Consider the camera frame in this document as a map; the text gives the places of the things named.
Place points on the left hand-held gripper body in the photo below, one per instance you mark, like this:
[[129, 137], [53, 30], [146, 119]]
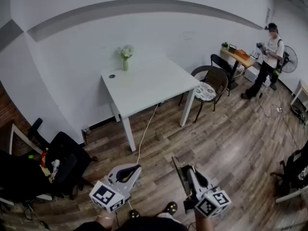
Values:
[[106, 194]]

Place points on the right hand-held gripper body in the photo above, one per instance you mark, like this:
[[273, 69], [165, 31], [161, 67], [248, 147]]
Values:
[[211, 203]]

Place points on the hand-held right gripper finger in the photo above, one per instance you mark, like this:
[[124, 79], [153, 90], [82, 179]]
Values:
[[193, 177], [202, 178]]

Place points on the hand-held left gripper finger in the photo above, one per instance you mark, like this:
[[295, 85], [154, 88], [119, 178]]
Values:
[[130, 167], [131, 175]]

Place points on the person's left forearm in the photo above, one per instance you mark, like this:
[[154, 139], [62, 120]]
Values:
[[104, 224]]

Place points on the person's right forearm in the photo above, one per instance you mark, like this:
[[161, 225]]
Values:
[[203, 224]]

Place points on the person's left shoe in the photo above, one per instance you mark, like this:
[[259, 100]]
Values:
[[134, 214]]

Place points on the person's shoe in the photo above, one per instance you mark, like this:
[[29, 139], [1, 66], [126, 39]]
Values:
[[134, 214], [170, 208]]

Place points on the person's right shoe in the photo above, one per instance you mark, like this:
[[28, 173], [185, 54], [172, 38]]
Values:
[[170, 208]]

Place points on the person's black clothing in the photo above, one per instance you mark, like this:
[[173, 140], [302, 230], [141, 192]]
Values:
[[144, 225]]

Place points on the black office chair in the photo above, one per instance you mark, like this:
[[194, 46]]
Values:
[[69, 157]]

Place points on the crumpled white wrapper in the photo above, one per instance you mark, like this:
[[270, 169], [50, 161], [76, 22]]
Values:
[[55, 166]]

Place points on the small grey floor container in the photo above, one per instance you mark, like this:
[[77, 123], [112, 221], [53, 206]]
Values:
[[86, 129]]

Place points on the red yellow snack packet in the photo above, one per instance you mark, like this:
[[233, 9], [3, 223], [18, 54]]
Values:
[[44, 157]]

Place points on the white table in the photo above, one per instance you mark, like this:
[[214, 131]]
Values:
[[149, 85]]

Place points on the patterned round seat cushion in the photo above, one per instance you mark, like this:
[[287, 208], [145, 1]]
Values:
[[205, 92]]

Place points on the dark wooden armchair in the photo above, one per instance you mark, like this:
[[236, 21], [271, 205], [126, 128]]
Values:
[[292, 170]]

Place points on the round grey table grommet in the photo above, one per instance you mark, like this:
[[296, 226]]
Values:
[[111, 76]]

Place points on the pale green vase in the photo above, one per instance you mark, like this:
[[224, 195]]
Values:
[[125, 66]]

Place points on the dark wicker chair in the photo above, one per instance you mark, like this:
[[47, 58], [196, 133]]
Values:
[[217, 77]]

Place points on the white storage box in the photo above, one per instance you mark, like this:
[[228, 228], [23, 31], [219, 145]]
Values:
[[251, 74]]

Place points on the white artificial flower bouquet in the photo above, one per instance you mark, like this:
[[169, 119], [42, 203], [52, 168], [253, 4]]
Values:
[[126, 52]]

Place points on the black folding chair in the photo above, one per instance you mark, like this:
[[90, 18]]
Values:
[[220, 61]]

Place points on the wooden side table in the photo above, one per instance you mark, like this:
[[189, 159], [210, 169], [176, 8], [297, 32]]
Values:
[[241, 59]]

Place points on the orange box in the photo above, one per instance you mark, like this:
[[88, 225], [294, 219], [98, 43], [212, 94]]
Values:
[[241, 54]]

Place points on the white router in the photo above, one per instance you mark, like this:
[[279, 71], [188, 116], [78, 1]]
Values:
[[255, 55]]

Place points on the small potted plant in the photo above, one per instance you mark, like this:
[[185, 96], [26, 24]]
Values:
[[225, 45]]

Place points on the white side desk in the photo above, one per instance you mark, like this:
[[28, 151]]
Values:
[[303, 88]]

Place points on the black standing fan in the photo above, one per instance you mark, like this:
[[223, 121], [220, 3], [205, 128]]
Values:
[[291, 60]]

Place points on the white desk frame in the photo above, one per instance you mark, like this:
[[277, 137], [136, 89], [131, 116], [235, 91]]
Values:
[[24, 138]]

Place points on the dark box with frame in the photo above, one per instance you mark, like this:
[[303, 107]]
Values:
[[232, 49]]

